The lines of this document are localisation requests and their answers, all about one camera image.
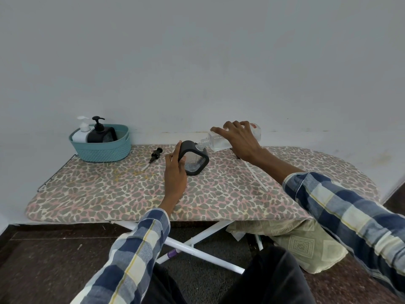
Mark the person's right hand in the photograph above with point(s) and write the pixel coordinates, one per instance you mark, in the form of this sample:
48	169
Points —
245	140

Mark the person's left hand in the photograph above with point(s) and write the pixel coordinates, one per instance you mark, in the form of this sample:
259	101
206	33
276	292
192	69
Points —
175	180

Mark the tall clear plastic bottle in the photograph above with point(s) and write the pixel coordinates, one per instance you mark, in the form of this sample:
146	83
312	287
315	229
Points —
218	144

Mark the black soap dispenser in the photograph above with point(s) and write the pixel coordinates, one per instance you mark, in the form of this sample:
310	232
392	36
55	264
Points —
102	136
204	166

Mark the long-tube black pump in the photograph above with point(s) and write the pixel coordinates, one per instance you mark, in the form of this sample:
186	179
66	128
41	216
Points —
258	177

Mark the white square dispenser bottle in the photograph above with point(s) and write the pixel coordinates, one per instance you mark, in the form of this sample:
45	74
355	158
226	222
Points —
79	136

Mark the person's left forearm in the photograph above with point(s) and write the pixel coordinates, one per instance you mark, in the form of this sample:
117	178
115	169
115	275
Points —
136	262

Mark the person's right forearm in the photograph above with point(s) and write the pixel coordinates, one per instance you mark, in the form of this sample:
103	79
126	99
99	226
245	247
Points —
348	212

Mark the person's black trousers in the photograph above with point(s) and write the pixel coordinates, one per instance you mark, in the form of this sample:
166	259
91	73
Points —
275	278

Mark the leopard print ironing board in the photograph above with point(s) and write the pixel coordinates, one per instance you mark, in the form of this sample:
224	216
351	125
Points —
104	196

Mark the teal plastic basket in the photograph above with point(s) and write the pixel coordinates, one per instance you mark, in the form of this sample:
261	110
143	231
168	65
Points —
106	153

